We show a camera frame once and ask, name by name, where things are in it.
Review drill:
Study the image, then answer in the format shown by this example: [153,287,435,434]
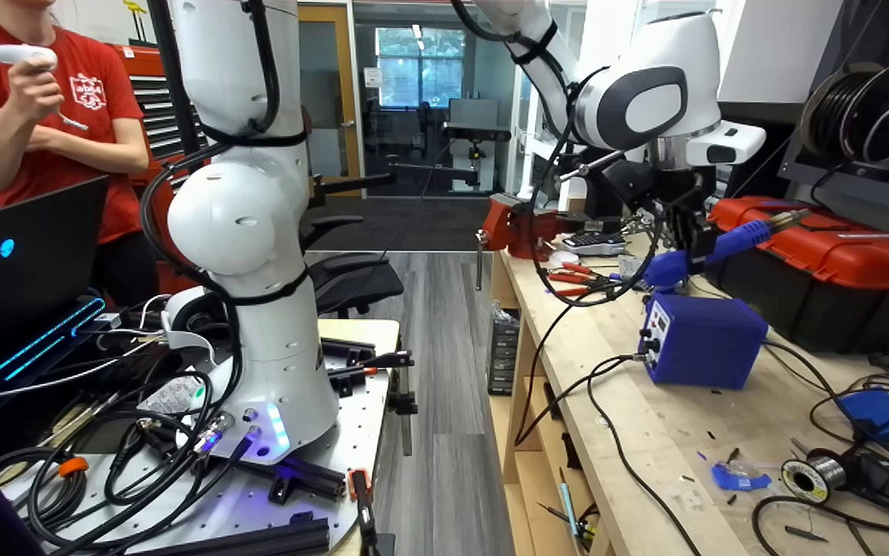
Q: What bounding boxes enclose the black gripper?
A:
[586,151,721,259]

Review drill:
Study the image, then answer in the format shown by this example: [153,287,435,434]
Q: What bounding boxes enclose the blue soldering iron handle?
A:
[643,207,813,295]

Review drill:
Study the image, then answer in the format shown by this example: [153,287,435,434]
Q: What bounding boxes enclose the white handheld controller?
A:
[0,42,63,70]

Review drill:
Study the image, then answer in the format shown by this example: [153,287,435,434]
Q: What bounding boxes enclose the blue soldering station box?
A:
[637,290,771,394]

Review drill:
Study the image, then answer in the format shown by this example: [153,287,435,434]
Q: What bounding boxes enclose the person's right hand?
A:
[4,54,68,130]

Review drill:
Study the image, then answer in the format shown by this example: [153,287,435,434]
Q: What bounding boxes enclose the red black toolbox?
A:
[707,195,889,357]

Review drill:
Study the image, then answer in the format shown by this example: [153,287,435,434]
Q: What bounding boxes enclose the red bench vise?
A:
[476,191,562,263]

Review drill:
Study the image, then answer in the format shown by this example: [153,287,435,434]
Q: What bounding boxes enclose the black power strip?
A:
[484,310,521,398]

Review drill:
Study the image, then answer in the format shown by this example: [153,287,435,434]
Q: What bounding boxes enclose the dark background office chair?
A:
[443,94,509,199]

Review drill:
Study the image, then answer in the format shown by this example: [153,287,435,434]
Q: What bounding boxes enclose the blue plastic piece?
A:
[707,460,775,496]

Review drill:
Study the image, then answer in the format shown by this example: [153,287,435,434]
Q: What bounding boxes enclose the blue flat box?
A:
[838,388,889,446]

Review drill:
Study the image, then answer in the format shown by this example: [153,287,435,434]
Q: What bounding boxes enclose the light blue screwdriver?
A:
[552,473,583,541]

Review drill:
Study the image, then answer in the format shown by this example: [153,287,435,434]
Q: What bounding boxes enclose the black office chair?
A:
[300,209,408,318]

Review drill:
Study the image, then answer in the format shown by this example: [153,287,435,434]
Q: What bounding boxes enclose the black orange clamp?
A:
[317,337,419,418]

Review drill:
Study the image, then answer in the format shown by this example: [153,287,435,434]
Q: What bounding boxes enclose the wooden framed glass door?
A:
[297,0,367,186]

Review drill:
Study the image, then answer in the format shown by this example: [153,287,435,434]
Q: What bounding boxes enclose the gray perforated robot table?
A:
[0,317,408,556]

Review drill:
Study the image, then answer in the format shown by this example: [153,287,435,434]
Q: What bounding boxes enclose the red tipped black clamp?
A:
[347,467,384,556]

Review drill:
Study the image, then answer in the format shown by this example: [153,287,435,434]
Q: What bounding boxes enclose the black aluminium extrusion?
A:
[139,510,333,556]

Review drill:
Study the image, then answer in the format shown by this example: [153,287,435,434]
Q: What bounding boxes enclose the red tool chest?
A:
[111,42,192,158]

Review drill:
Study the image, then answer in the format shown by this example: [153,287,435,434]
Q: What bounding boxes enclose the person in red shirt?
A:
[0,0,160,313]

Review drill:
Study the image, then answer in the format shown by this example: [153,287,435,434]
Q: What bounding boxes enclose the black laptop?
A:
[0,174,116,351]

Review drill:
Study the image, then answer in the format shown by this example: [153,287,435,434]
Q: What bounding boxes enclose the black box with blue strips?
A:
[0,295,111,429]

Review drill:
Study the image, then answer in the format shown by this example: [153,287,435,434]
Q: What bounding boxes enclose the red handled pliers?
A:
[544,259,618,304]

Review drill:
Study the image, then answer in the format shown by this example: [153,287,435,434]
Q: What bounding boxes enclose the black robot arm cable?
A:
[528,60,667,310]

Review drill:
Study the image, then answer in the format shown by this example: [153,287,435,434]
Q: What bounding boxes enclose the black station power cable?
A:
[509,354,645,448]

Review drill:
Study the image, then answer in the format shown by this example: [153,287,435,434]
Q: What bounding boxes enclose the black soldering iron cable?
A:
[583,357,707,556]

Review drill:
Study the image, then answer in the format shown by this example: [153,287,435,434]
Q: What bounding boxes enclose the silver solder wire spool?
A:
[777,452,851,507]

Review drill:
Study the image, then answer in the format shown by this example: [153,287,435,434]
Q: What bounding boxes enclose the black cable tangle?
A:
[750,351,889,556]

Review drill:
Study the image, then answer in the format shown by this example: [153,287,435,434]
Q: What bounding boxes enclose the black metal bracket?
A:
[266,454,351,507]

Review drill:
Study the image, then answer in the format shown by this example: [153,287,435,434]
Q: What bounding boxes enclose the black cable bundle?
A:
[0,337,263,553]

